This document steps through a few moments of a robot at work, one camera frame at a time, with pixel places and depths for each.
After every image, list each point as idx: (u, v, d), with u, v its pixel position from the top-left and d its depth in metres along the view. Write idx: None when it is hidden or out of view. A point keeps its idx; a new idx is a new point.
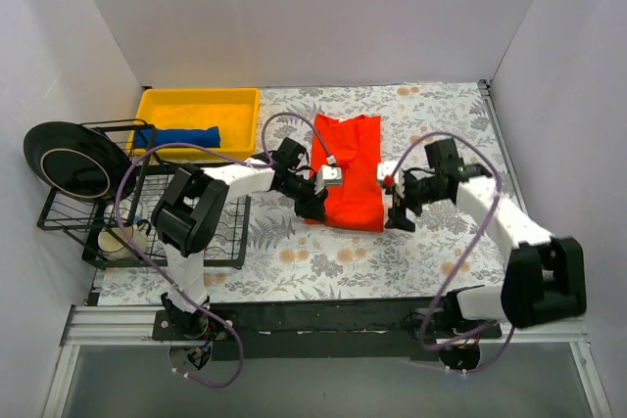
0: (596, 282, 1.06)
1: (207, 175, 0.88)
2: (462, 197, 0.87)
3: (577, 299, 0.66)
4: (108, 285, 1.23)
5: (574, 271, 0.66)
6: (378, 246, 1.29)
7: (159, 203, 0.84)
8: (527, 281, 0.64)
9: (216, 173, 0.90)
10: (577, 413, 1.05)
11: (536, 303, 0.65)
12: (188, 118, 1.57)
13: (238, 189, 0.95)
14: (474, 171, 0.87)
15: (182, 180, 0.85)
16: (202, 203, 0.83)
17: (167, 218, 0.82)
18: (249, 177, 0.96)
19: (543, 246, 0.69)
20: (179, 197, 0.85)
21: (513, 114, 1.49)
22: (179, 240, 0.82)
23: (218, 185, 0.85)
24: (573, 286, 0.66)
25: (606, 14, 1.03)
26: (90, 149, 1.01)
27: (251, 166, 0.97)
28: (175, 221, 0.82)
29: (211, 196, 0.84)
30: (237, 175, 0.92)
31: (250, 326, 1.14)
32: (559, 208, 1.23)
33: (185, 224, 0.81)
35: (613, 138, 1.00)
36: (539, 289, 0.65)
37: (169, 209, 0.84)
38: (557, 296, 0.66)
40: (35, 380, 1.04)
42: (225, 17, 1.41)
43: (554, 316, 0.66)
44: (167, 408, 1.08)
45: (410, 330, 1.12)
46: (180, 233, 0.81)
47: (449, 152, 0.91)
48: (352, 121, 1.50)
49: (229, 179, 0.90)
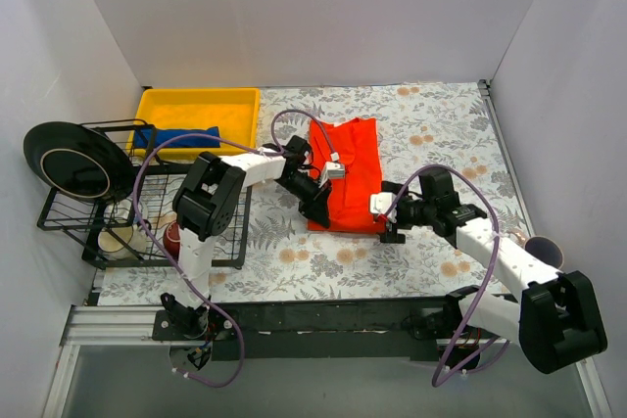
0: (596, 283, 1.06)
1: (224, 162, 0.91)
2: (461, 239, 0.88)
3: (596, 334, 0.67)
4: (108, 285, 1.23)
5: (588, 305, 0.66)
6: (378, 246, 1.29)
7: (179, 189, 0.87)
8: (546, 323, 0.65)
9: (232, 161, 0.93)
10: (577, 413, 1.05)
11: (557, 345, 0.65)
12: (188, 118, 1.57)
13: (252, 176, 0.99)
14: (469, 212, 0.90)
15: (202, 166, 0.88)
16: (221, 187, 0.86)
17: (188, 204, 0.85)
18: (262, 165, 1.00)
19: (554, 285, 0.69)
20: (199, 183, 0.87)
21: (513, 114, 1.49)
22: (199, 224, 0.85)
23: (236, 170, 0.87)
24: (590, 321, 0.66)
25: (605, 14, 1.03)
26: (90, 150, 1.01)
27: (264, 155, 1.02)
28: (196, 206, 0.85)
29: (228, 181, 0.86)
30: (252, 162, 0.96)
31: (250, 326, 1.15)
32: (559, 208, 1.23)
33: (206, 208, 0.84)
35: (614, 138, 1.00)
36: (558, 329, 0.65)
37: (190, 196, 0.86)
38: (578, 333, 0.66)
40: (35, 380, 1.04)
42: (225, 17, 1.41)
43: (577, 353, 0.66)
44: (167, 408, 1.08)
45: (411, 330, 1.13)
46: (202, 216, 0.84)
47: (446, 189, 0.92)
48: (348, 125, 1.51)
49: (245, 165, 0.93)
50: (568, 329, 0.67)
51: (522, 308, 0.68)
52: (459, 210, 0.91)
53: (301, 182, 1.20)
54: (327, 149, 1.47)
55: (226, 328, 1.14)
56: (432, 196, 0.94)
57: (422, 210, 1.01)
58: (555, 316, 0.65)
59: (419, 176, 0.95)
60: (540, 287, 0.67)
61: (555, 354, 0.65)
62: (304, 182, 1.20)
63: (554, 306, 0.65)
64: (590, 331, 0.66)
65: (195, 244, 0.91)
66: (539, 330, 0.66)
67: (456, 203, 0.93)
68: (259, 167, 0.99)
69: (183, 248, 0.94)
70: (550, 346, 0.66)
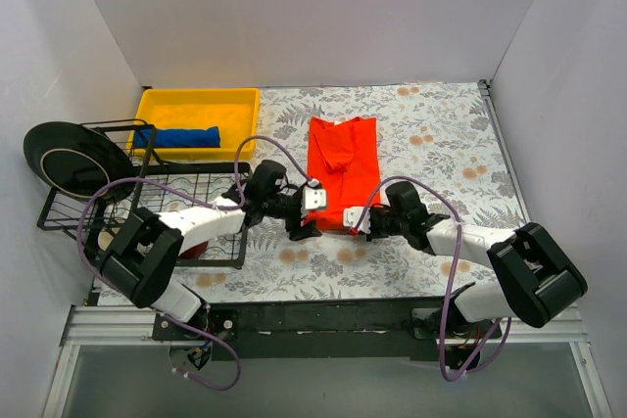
0: (597, 283, 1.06)
1: (163, 222, 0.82)
2: (434, 243, 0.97)
3: (569, 273, 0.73)
4: (108, 285, 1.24)
5: (549, 248, 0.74)
6: (378, 246, 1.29)
7: (108, 251, 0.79)
8: (520, 274, 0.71)
9: (173, 218, 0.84)
10: (577, 413, 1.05)
11: (539, 292, 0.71)
12: (188, 118, 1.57)
13: (199, 233, 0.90)
14: (435, 218, 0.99)
15: (133, 227, 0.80)
16: (152, 251, 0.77)
17: (115, 268, 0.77)
18: (213, 221, 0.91)
19: (516, 240, 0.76)
20: (129, 244, 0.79)
21: (513, 114, 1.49)
22: (126, 292, 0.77)
23: (171, 234, 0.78)
24: (558, 262, 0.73)
25: (606, 14, 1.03)
26: (90, 149, 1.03)
27: (217, 208, 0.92)
28: (123, 272, 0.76)
29: (162, 246, 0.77)
30: (197, 220, 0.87)
31: (249, 326, 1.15)
32: (559, 208, 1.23)
33: (131, 277, 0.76)
35: (614, 138, 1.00)
36: (533, 277, 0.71)
37: (118, 259, 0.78)
38: (554, 278, 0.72)
40: (34, 380, 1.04)
42: (225, 17, 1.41)
43: (560, 297, 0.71)
44: (168, 408, 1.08)
45: (411, 330, 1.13)
46: (127, 287, 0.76)
47: (413, 204, 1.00)
48: (348, 124, 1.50)
49: (187, 224, 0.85)
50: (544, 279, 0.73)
51: (497, 272, 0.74)
52: (427, 220, 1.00)
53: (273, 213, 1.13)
54: (325, 149, 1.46)
55: (226, 328, 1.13)
56: (403, 212, 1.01)
57: (393, 221, 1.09)
58: (524, 265, 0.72)
59: (389, 195, 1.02)
60: (502, 244, 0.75)
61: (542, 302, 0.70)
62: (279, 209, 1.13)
63: (518, 257, 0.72)
64: (563, 271, 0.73)
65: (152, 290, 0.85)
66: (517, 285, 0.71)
67: (422, 214, 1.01)
68: (207, 224, 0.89)
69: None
70: (533, 296, 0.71)
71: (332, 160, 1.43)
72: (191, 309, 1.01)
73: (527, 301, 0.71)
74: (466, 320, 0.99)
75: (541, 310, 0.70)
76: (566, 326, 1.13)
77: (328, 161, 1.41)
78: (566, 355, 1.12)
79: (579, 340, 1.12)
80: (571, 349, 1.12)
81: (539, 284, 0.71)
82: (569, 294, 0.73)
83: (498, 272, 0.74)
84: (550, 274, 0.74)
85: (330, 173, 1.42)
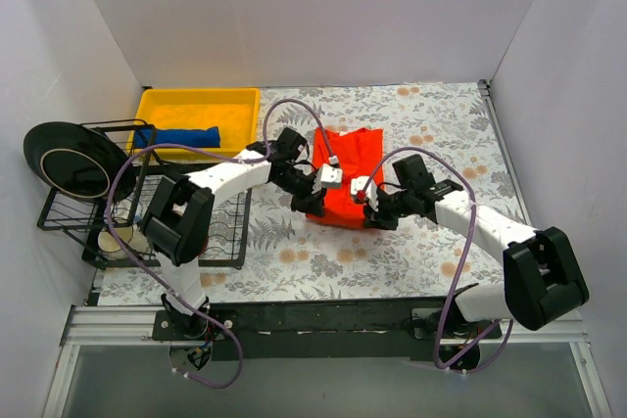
0: (597, 282, 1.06)
1: (193, 181, 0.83)
2: (441, 213, 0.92)
3: (576, 285, 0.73)
4: (108, 285, 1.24)
5: (565, 258, 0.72)
6: (378, 246, 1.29)
7: (146, 213, 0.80)
8: (531, 280, 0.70)
9: (203, 178, 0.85)
10: (577, 413, 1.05)
11: (543, 301, 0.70)
12: (188, 118, 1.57)
13: (230, 190, 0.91)
14: (447, 188, 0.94)
15: (168, 188, 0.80)
16: (189, 209, 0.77)
17: (157, 228, 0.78)
18: (241, 175, 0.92)
19: (532, 242, 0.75)
20: (167, 206, 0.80)
21: (513, 114, 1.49)
22: (168, 250, 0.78)
23: (204, 194, 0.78)
24: (568, 274, 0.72)
25: (605, 15, 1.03)
26: (90, 150, 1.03)
27: (243, 163, 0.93)
28: (166, 231, 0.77)
29: (199, 201, 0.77)
30: (225, 178, 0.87)
31: (249, 326, 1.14)
32: (559, 208, 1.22)
33: (173, 234, 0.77)
35: (614, 137, 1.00)
36: (542, 287, 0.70)
37: (158, 220, 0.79)
38: (559, 289, 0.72)
40: (34, 380, 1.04)
42: (224, 18, 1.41)
43: (562, 308, 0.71)
44: (168, 408, 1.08)
45: (411, 330, 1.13)
46: (170, 245, 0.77)
47: (419, 170, 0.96)
48: (354, 134, 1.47)
49: (217, 182, 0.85)
50: (552, 287, 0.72)
51: (506, 271, 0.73)
52: (436, 187, 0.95)
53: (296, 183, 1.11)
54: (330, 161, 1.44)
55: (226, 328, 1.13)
56: (407, 180, 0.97)
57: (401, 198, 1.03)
58: (537, 273, 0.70)
59: (392, 164, 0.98)
60: (518, 247, 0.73)
61: (544, 311, 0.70)
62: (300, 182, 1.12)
63: (533, 264, 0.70)
64: (571, 283, 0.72)
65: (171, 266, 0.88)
66: (524, 290, 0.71)
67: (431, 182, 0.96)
68: (236, 179, 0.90)
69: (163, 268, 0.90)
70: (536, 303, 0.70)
71: None
72: (199, 298, 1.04)
73: (528, 306, 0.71)
74: (466, 319, 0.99)
75: (539, 318, 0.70)
76: (566, 327, 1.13)
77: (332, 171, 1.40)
78: (567, 355, 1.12)
79: (579, 340, 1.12)
80: (572, 349, 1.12)
81: (546, 292, 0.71)
82: (569, 304, 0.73)
83: (506, 272, 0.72)
84: (554, 282, 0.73)
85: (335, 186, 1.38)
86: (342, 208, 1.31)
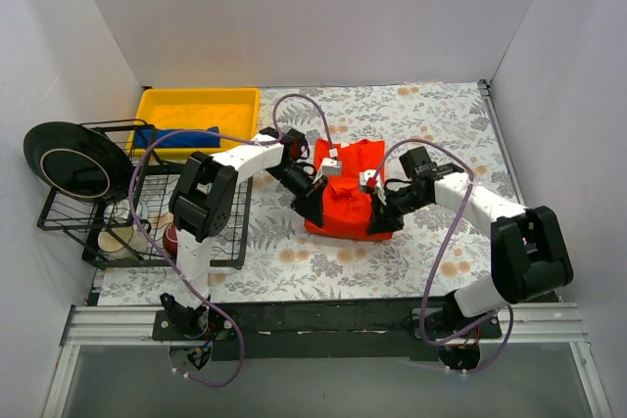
0: (598, 281, 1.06)
1: (217, 162, 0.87)
2: (440, 193, 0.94)
3: (560, 263, 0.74)
4: (108, 285, 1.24)
5: (553, 237, 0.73)
6: (378, 246, 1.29)
7: (174, 192, 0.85)
8: (515, 254, 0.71)
9: (224, 159, 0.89)
10: (577, 413, 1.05)
11: (526, 274, 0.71)
12: (188, 118, 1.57)
13: (248, 170, 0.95)
14: (449, 170, 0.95)
15: (194, 167, 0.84)
16: (215, 187, 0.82)
17: (184, 206, 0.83)
18: (258, 157, 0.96)
19: (522, 219, 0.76)
20: (193, 184, 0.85)
21: (513, 114, 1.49)
22: (196, 224, 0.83)
23: (227, 172, 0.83)
24: (554, 252, 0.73)
25: (606, 14, 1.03)
26: (90, 149, 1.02)
27: (260, 145, 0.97)
28: (193, 207, 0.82)
29: (224, 177, 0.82)
30: (246, 158, 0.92)
31: (250, 325, 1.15)
32: (559, 208, 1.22)
33: (201, 209, 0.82)
35: (614, 137, 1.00)
36: (526, 260, 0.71)
37: (186, 198, 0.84)
38: (545, 265, 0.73)
40: (34, 380, 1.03)
42: (224, 18, 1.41)
43: (545, 285, 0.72)
44: (168, 408, 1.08)
45: (411, 330, 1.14)
46: (198, 219, 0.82)
47: (422, 160, 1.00)
48: (355, 146, 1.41)
49: (238, 162, 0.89)
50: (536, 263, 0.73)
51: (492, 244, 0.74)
52: (439, 169, 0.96)
53: (296, 176, 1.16)
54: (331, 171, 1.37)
55: (226, 328, 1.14)
56: (410, 169, 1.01)
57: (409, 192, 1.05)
58: (522, 247, 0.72)
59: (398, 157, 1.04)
60: (506, 220, 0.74)
61: (525, 286, 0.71)
62: (299, 178, 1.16)
63: (519, 238, 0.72)
64: (556, 262, 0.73)
65: (193, 245, 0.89)
66: (507, 263, 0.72)
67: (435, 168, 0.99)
68: (253, 160, 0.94)
69: (181, 250, 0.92)
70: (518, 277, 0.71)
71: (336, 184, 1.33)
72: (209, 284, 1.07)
73: (511, 280, 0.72)
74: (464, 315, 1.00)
75: (520, 292, 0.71)
76: (566, 326, 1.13)
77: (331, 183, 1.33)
78: (566, 355, 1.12)
79: (579, 340, 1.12)
80: (572, 349, 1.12)
81: (530, 266, 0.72)
82: (554, 283, 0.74)
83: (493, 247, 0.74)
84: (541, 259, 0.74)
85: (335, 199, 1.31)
86: (344, 217, 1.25)
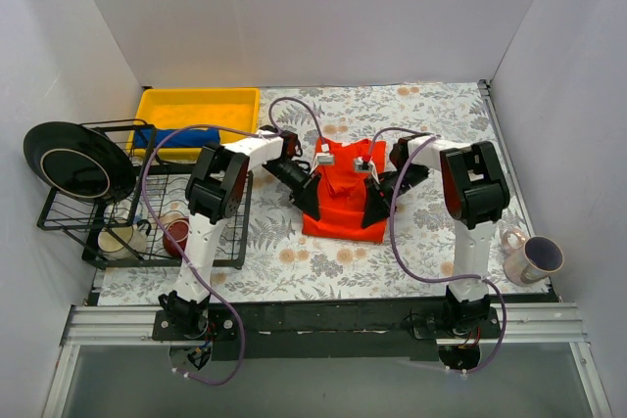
0: (598, 281, 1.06)
1: (228, 150, 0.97)
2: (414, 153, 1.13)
3: (500, 186, 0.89)
4: (108, 285, 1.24)
5: (492, 163, 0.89)
6: (378, 246, 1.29)
7: (190, 180, 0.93)
8: (457, 172, 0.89)
9: (234, 148, 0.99)
10: (577, 413, 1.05)
11: (467, 191, 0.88)
12: (188, 118, 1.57)
13: (255, 160, 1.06)
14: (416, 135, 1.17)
15: (208, 156, 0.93)
16: (228, 171, 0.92)
17: (200, 192, 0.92)
18: (264, 148, 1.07)
19: (469, 153, 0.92)
20: (208, 172, 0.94)
21: (513, 114, 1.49)
22: (212, 208, 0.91)
23: (240, 159, 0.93)
24: (493, 175, 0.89)
25: (605, 15, 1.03)
26: (91, 150, 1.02)
27: (263, 138, 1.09)
28: (208, 193, 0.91)
29: (238, 165, 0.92)
30: (254, 147, 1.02)
31: (250, 326, 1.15)
32: (559, 208, 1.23)
33: (217, 196, 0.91)
35: (614, 136, 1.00)
36: (466, 180, 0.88)
37: (201, 185, 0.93)
38: (486, 186, 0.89)
40: (35, 380, 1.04)
42: (224, 18, 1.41)
43: (487, 200, 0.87)
44: (167, 408, 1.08)
45: (411, 330, 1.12)
46: (215, 204, 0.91)
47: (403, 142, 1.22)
48: (356, 145, 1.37)
49: (248, 151, 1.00)
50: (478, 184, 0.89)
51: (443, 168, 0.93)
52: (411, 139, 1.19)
53: (292, 172, 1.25)
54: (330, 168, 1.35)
55: (226, 327, 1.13)
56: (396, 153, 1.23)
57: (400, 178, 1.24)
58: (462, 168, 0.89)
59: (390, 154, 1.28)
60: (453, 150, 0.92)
61: (466, 197, 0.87)
62: (294, 172, 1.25)
63: (460, 162, 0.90)
64: (496, 183, 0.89)
65: (206, 228, 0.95)
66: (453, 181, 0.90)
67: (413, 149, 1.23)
68: (260, 151, 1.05)
69: (192, 235, 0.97)
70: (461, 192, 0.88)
71: (335, 183, 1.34)
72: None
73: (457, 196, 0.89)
74: (461, 303, 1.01)
75: (462, 206, 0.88)
76: (566, 327, 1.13)
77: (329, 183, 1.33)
78: (566, 355, 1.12)
79: (579, 340, 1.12)
80: (571, 349, 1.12)
81: (471, 185, 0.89)
82: (495, 202, 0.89)
83: (444, 171, 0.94)
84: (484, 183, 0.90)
85: (333, 198, 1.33)
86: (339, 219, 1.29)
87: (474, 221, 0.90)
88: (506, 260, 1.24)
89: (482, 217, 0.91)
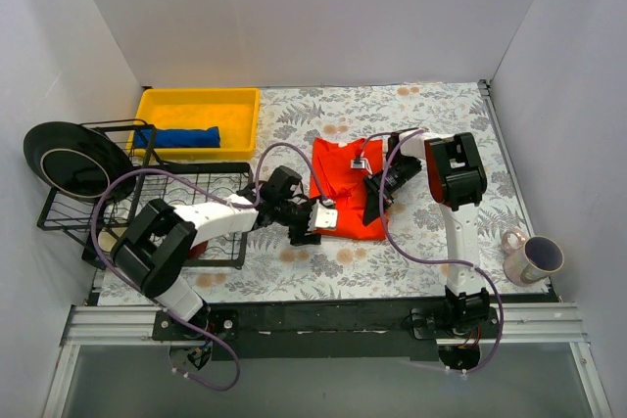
0: (598, 280, 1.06)
1: (177, 213, 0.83)
2: (406, 146, 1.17)
3: (479, 172, 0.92)
4: (108, 285, 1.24)
5: (471, 151, 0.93)
6: (378, 246, 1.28)
7: (120, 238, 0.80)
8: (438, 160, 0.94)
9: (188, 212, 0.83)
10: (577, 413, 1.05)
11: (448, 177, 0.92)
12: (188, 118, 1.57)
13: (214, 229, 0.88)
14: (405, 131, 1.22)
15: (149, 216, 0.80)
16: (164, 244, 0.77)
17: (127, 256, 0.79)
18: (226, 218, 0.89)
19: (452, 143, 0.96)
20: (143, 235, 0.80)
21: (513, 114, 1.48)
22: (137, 280, 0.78)
23: (184, 229, 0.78)
24: (472, 162, 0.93)
25: (606, 15, 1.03)
26: (91, 150, 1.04)
27: (231, 206, 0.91)
28: (136, 261, 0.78)
29: (177, 237, 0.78)
30: (211, 215, 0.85)
31: (250, 326, 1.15)
32: (559, 209, 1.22)
33: (144, 266, 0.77)
35: (614, 136, 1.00)
36: (448, 167, 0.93)
37: (130, 248, 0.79)
38: (464, 172, 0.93)
40: (35, 379, 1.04)
42: (224, 18, 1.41)
43: (464, 185, 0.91)
44: (168, 408, 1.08)
45: (411, 330, 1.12)
46: (140, 275, 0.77)
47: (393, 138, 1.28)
48: (352, 145, 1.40)
49: (202, 219, 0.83)
50: (458, 171, 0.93)
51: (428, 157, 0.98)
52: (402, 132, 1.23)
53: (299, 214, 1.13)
54: (329, 171, 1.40)
55: (226, 328, 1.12)
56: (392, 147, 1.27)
57: (397, 172, 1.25)
58: (444, 157, 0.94)
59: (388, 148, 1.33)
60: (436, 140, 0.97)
61: (448, 183, 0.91)
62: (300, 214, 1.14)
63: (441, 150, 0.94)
64: (474, 170, 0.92)
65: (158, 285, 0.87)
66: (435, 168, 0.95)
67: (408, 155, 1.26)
68: (221, 220, 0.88)
69: None
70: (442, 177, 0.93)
71: (335, 184, 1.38)
72: (192, 309, 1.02)
73: (438, 181, 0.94)
74: (461, 301, 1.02)
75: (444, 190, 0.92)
76: (566, 326, 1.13)
77: (330, 185, 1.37)
78: (566, 355, 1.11)
79: (579, 341, 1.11)
80: (571, 349, 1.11)
81: (452, 171, 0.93)
82: (474, 187, 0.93)
83: (428, 160, 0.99)
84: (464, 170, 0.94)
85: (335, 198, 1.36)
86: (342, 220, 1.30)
87: (458, 205, 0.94)
88: (506, 260, 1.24)
89: (464, 202, 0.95)
